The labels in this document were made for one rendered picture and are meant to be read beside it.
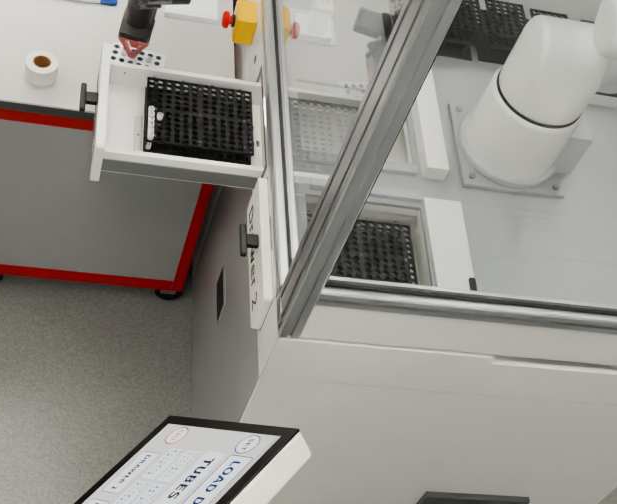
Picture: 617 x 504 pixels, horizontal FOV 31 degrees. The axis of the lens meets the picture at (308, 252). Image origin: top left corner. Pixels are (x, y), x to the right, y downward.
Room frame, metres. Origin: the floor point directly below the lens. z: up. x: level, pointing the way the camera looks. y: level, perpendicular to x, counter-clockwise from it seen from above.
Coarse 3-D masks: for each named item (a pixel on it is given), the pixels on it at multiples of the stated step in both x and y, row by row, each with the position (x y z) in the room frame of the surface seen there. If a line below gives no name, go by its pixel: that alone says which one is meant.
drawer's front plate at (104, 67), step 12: (108, 48) 1.61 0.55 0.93; (108, 60) 1.58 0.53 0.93; (108, 72) 1.55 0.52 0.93; (108, 84) 1.52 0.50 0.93; (96, 108) 1.49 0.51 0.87; (96, 120) 1.44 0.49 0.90; (96, 132) 1.39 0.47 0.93; (96, 144) 1.36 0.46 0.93; (96, 156) 1.36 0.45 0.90; (96, 168) 1.36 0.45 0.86; (96, 180) 1.36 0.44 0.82
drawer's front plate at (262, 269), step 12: (264, 180) 1.45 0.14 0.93; (264, 192) 1.42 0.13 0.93; (252, 204) 1.43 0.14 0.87; (264, 204) 1.39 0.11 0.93; (264, 216) 1.36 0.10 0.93; (264, 228) 1.34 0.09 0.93; (264, 240) 1.31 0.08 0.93; (264, 252) 1.28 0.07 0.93; (252, 264) 1.31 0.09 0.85; (264, 264) 1.26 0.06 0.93; (252, 276) 1.28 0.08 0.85; (264, 276) 1.23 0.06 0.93; (252, 288) 1.26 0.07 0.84; (264, 288) 1.21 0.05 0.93; (264, 300) 1.19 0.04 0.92; (252, 312) 1.21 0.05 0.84; (264, 312) 1.19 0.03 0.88; (252, 324) 1.19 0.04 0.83
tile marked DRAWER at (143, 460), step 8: (144, 456) 0.77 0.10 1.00; (152, 456) 0.77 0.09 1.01; (136, 464) 0.75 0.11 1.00; (144, 464) 0.75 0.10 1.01; (120, 472) 0.73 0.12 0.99; (128, 472) 0.73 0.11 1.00; (136, 472) 0.73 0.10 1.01; (112, 480) 0.72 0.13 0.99; (120, 480) 0.72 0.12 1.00; (128, 480) 0.71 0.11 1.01; (104, 488) 0.70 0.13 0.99; (112, 488) 0.70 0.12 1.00; (120, 488) 0.70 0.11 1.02
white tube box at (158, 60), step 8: (112, 48) 1.74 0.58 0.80; (120, 48) 1.75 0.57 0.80; (136, 48) 1.77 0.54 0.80; (112, 56) 1.72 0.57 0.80; (120, 56) 1.73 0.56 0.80; (136, 56) 1.75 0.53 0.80; (144, 56) 1.76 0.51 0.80; (152, 56) 1.78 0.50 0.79; (160, 56) 1.78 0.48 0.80; (136, 64) 1.73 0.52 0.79; (144, 64) 1.74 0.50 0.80; (152, 64) 1.75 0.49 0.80; (160, 64) 1.76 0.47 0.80
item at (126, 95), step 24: (120, 72) 1.61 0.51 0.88; (144, 72) 1.63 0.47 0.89; (168, 72) 1.65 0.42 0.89; (120, 96) 1.58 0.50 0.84; (144, 96) 1.61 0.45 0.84; (120, 120) 1.52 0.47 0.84; (120, 144) 1.46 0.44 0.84; (120, 168) 1.39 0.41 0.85; (144, 168) 1.41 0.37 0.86; (168, 168) 1.43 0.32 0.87; (192, 168) 1.45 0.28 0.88; (216, 168) 1.47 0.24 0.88; (240, 168) 1.48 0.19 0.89
